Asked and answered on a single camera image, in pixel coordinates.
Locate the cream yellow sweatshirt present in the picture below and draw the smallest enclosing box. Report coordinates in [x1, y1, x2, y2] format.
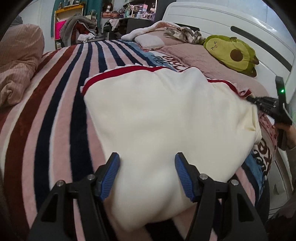
[81, 65, 262, 231]

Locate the grey clothes pile on chair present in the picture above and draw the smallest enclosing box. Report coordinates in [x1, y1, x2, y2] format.
[60, 13, 97, 47]

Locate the person's right hand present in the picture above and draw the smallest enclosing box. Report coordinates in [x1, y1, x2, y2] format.
[275, 123, 296, 151]

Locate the white bed headboard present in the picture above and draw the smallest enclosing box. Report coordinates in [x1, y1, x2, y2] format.
[163, 1, 295, 102]

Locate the white nightstand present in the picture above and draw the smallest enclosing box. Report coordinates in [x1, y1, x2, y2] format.
[268, 149, 293, 214]

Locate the lettered fleece blanket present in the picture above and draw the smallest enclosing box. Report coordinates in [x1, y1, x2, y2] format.
[235, 112, 278, 205]

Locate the green avocado plush toy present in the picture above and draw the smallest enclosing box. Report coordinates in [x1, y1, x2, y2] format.
[203, 35, 259, 77]

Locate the striped pink bed blanket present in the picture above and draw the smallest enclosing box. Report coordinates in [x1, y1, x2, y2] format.
[1, 41, 170, 239]

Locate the pink bed sheet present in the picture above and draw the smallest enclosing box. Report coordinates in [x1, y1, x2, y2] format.
[159, 43, 269, 96]

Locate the patterned brown white cloth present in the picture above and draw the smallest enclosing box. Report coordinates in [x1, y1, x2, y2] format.
[164, 27, 205, 45]

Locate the small pink pillow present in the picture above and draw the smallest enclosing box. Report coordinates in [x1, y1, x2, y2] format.
[134, 34, 165, 50]

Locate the white pink fleece blanket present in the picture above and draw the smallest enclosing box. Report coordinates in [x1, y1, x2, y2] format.
[121, 21, 180, 42]

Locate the dark bookshelf with items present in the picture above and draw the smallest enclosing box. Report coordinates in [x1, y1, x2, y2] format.
[101, 1, 167, 21]

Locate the pink folded duvet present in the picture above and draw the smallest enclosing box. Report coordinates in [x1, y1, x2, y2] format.
[1, 24, 45, 108]

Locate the yellow framed shelf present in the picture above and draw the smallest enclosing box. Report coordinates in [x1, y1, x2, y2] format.
[53, 3, 85, 50]

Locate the teal curtain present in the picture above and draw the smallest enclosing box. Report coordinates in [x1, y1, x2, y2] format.
[50, 1, 103, 38]

